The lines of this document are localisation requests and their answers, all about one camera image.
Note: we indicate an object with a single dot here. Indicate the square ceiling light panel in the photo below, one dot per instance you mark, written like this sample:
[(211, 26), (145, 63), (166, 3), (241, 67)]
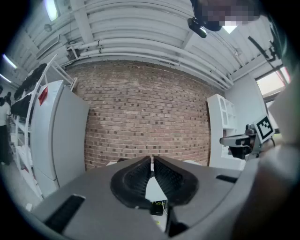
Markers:
[(229, 29)]

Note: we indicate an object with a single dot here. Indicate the white ceiling pipes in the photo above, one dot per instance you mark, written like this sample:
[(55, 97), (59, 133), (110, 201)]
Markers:
[(145, 50)]

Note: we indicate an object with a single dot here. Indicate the white metal shelf rack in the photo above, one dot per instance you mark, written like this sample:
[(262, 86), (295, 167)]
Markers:
[(23, 145)]

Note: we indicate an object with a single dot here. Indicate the person's head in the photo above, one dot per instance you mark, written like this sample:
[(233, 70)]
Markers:
[(225, 11)]

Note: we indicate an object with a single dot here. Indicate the white refrigerator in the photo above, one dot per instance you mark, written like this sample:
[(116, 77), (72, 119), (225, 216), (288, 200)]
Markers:
[(58, 133)]

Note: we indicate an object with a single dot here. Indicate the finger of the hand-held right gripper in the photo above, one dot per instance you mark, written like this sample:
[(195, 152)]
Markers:
[(237, 152), (232, 140)]

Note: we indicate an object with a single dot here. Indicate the black head-worn camera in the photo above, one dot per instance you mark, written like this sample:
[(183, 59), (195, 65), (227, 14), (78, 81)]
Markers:
[(197, 26)]

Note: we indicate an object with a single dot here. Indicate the pile of black bags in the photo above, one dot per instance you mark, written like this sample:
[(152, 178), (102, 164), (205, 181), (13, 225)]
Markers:
[(28, 84)]

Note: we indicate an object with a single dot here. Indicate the white air vent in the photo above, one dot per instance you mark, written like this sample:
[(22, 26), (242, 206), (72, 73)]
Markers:
[(50, 48)]

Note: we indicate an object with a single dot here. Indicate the white arched shelf cabinet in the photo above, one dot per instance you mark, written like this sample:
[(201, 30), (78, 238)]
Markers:
[(219, 131)]

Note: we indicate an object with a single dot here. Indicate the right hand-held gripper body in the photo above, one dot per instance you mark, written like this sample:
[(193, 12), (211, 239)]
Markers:
[(264, 127)]

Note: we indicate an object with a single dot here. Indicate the red tag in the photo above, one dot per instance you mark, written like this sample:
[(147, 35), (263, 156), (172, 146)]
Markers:
[(43, 96)]

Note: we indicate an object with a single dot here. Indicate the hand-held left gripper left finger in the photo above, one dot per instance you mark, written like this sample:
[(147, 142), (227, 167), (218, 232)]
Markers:
[(100, 211)]

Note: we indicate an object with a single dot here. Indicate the person's left forearm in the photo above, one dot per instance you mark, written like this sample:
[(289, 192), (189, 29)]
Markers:
[(274, 194)]

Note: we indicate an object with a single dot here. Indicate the small black device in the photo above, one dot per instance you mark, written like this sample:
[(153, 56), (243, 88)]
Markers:
[(156, 208)]

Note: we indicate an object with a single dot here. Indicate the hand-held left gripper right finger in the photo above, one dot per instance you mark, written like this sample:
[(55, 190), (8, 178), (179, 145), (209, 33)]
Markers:
[(208, 187)]

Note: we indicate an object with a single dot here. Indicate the window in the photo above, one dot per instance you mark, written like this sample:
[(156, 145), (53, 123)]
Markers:
[(269, 84)]

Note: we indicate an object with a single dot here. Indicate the long ceiling light tube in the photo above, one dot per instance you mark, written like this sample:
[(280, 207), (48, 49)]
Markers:
[(9, 61), (5, 78)]

